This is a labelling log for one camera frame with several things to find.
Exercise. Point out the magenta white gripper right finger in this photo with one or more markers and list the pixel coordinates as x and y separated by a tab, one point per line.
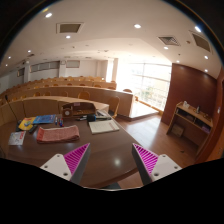
151	166

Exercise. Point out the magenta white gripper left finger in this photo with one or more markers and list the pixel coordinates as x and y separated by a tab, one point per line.
70	166

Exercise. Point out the folded pink red towel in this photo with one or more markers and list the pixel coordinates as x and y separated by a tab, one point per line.
56	135

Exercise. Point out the white notebook pad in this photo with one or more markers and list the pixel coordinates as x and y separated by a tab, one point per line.
98	127

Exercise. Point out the red blue marker pens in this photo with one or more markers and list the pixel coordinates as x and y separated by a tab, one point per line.
59	121

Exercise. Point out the black small box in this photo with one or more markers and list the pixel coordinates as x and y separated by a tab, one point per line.
91	118

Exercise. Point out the black remote control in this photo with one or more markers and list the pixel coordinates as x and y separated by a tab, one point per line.
33	129

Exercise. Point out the wooden desktop organizer box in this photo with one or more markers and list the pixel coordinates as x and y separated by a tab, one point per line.
76	109

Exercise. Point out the wooden lectern shelf cabinet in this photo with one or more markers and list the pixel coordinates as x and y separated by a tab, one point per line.
190	123

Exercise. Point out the yellow package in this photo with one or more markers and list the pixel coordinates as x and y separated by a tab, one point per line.
26	124

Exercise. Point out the white red booklet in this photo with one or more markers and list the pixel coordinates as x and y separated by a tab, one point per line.
16	138

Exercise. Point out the long curved wooden desk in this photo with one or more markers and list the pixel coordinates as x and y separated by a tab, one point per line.
100	95

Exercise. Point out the wooden chair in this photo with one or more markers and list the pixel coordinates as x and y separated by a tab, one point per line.
113	106

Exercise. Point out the black gooseneck microphone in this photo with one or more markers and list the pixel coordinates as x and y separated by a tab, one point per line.
17	120

